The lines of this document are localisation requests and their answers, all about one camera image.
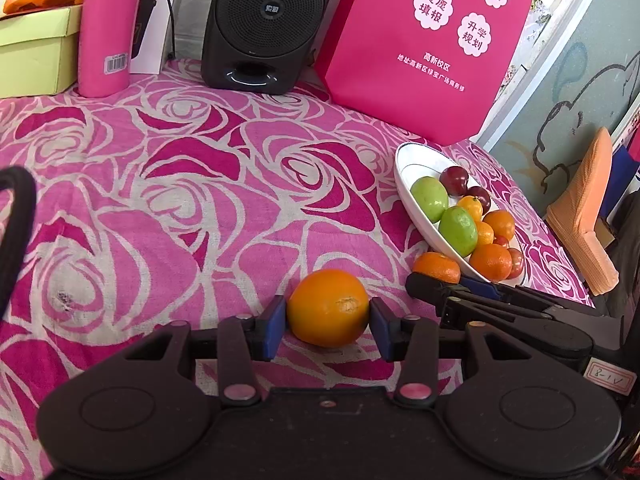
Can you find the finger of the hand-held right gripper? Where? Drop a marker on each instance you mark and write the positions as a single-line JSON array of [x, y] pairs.
[[480, 287], [425, 290]]

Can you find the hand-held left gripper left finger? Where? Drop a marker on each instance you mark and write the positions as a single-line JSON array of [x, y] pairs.
[[274, 330]]

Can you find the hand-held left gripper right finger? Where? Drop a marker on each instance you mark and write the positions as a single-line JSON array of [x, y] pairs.
[[381, 330]]

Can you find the deep orange tangerine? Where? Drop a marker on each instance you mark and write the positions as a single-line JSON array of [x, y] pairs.
[[437, 267], [490, 261]]

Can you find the bright red plum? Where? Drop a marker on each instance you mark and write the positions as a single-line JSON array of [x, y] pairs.
[[516, 262]]

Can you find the small yellow red plum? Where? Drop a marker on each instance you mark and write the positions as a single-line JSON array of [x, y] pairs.
[[501, 241]]

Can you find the small orange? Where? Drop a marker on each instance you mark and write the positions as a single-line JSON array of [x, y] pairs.
[[484, 233]]

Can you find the medium orange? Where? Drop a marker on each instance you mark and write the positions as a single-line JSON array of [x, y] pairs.
[[327, 307]]

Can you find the oblong green jujube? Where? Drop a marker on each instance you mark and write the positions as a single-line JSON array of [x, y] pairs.
[[458, 231]]

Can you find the large orange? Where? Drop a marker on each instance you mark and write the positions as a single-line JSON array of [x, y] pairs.
[[500, 224]]

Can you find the yellow orange citrus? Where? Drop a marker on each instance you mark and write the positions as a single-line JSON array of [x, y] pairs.
[[470, 207]]

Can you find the round green jujube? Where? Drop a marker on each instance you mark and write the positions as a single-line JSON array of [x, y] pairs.
[[429, 199]]

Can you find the small dark red plum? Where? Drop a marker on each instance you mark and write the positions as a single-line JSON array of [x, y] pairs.
[[480, 196]]

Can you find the big dark red plum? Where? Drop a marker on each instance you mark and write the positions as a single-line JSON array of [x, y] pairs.
[[455, 180]]

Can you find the white plate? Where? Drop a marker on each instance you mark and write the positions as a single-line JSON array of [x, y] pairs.
[[407, 170]]

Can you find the dark green jacket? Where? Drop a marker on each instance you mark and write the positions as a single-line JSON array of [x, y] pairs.
[[627, 250]]

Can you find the orange covered chair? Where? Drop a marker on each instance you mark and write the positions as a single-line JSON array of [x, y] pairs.
[[585, 220]]

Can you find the pink rose tablecloth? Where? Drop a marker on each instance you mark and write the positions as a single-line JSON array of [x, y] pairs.
[[200, 185]]

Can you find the blue cloth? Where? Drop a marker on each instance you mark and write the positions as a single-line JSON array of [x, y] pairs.
[[627, 175]]

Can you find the magenta fabric item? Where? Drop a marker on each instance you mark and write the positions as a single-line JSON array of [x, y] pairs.
[[635, 145]]

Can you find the magenta tote bag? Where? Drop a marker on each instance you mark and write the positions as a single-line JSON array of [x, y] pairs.
[[425, 50]]

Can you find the black speaker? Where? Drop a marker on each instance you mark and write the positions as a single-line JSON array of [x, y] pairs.
[[270, 25]]

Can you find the white carton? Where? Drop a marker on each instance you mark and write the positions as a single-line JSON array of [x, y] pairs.
[[150, 20]]

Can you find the pink thermos bottle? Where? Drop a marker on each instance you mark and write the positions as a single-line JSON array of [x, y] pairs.
[[107, 25]]

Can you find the light green cardboard box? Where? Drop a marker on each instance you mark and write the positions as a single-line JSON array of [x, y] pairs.
[[35, 55]]

